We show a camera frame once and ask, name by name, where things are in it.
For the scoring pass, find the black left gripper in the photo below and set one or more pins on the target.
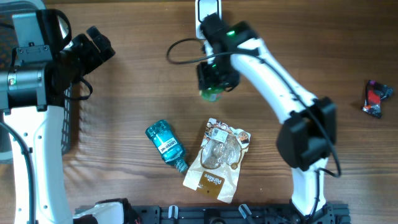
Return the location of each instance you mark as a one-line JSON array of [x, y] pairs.
[[94, 58]]

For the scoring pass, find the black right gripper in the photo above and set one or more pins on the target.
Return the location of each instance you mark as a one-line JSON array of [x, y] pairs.
[[204, 79]]

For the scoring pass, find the green lid jar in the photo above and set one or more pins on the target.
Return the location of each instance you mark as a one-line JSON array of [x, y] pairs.
[[211, 94]]

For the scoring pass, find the teal Listerine mouthwash bottle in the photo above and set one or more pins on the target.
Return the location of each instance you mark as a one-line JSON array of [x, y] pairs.
[[170, 148]]

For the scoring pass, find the beige cookie pouch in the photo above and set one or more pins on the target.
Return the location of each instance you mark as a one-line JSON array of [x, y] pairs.
[[215, 171]]

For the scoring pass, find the black hex wrench set pack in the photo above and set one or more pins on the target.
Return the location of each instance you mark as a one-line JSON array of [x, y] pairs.
[[374, 93]]

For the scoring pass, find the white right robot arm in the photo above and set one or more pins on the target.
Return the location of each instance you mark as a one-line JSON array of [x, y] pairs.
[[308, 133]]

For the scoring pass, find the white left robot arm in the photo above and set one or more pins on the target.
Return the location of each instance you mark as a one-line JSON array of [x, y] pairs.
[[33, 102]]

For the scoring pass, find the white barcode scanner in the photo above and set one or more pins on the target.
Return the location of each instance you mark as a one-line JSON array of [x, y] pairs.
[[204, 8]]

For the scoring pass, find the grey plastic shopping basket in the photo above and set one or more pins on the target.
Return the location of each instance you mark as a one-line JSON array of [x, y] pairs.
[[8, 42]]

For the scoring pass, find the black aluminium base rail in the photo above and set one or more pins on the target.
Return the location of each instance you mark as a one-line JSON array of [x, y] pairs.
[[331, 213]]

